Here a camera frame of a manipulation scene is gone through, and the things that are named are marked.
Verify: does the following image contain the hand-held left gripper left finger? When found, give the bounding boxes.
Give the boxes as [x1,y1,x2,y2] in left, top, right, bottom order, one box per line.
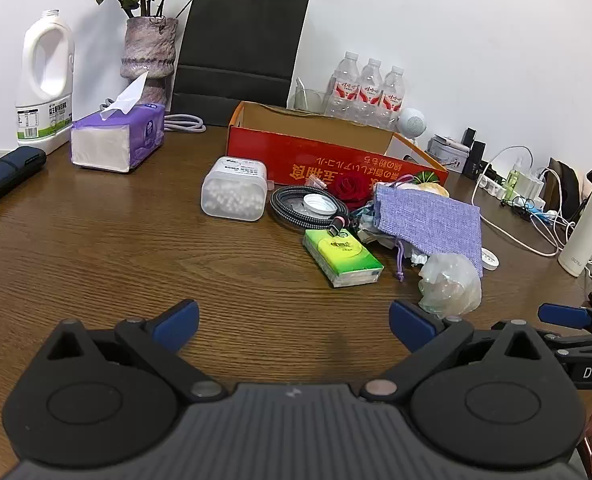
[41,299,227,403]

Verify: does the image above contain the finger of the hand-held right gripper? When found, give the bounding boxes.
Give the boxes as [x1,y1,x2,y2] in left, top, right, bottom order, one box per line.
[538,303,592,332]
[543,331,592,356]

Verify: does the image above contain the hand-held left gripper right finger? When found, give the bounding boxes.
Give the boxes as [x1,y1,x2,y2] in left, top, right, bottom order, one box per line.
[361,300,549,403]

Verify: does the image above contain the clear plastic bag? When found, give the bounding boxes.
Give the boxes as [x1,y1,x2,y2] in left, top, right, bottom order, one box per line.
[418,252,483,318]

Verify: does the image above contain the green tissue packet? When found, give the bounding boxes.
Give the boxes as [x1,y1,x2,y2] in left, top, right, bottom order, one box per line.
[302,228,385,288]

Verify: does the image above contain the wrapper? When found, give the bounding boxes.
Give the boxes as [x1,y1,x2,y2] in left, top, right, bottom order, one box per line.
[350,202,429,266]

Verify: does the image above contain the purple burlap pouch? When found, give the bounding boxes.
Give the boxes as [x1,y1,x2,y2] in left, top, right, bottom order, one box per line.
[373,182,484,281]

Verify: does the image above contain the yellow and white plush toy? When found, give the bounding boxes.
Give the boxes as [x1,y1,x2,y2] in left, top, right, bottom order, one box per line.
[401,181,449,199]

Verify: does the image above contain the clear cotton swab container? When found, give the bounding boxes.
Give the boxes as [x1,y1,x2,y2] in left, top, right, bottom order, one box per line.
[201,156,268,221]

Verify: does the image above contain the red rose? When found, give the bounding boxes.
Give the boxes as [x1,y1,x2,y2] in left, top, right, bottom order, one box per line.
[328,171,372,211]

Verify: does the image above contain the white bottle cap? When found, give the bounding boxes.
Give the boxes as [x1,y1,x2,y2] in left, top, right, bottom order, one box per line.
[303,195,338,214]

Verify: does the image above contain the black braided cable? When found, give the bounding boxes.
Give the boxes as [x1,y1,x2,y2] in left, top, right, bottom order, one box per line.
[270,185,349,237]

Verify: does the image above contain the red cardboard box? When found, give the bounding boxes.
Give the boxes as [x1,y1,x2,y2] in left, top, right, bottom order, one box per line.
[226,101,449,191]

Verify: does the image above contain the white thermos bottle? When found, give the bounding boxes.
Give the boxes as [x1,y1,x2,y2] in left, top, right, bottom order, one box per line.
[557,161,592,277]

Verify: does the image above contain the brown leather bag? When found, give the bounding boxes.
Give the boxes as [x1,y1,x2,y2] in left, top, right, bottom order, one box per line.
[548,157,592,222]

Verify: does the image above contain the white charger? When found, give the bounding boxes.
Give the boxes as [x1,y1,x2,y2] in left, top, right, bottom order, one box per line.
[524,170,547,202]

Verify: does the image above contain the small green bottle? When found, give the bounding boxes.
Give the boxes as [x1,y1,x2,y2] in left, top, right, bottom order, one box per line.
[506,157,525,201]

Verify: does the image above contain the white power strip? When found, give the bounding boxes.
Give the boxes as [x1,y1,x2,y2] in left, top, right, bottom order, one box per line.
[476,172,547,211]

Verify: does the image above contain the grey tin box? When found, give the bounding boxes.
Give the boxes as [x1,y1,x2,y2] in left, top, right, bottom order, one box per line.
[428,135,472,168]

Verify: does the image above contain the purple tissue pack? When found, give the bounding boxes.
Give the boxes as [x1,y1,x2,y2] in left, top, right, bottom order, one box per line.
[71,71,167,174]

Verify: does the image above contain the white astronaut speaker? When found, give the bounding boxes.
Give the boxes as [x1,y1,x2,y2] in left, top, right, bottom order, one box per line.
[396,107,427,141]

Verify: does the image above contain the dark blue case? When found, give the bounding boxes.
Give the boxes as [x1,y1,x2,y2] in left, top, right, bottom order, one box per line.
[0,146,47,206]

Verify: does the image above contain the clear water bottle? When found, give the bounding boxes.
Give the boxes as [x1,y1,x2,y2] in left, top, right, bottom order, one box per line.
[380,65,407,128]
[357,58,384,123]
[326,51,361,118]

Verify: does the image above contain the glass cup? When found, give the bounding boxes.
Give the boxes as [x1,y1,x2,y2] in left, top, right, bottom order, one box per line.
[294,77,329,113]

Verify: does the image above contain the white plastic milk jug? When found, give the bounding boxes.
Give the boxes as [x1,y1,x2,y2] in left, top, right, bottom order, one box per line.
[16,9,75,156]

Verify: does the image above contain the purple ceramic vase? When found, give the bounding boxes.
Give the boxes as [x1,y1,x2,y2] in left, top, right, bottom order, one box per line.
[121,16,179,107]

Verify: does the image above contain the black paper bag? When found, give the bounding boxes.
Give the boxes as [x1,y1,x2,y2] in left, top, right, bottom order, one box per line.
[170,0,311,128]

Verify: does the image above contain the white charging cable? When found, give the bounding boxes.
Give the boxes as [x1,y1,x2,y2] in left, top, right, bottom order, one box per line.
[471,146,574,258]

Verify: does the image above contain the lilac coiled cable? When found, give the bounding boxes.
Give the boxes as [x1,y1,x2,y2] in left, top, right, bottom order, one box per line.
[163,114,208,134]

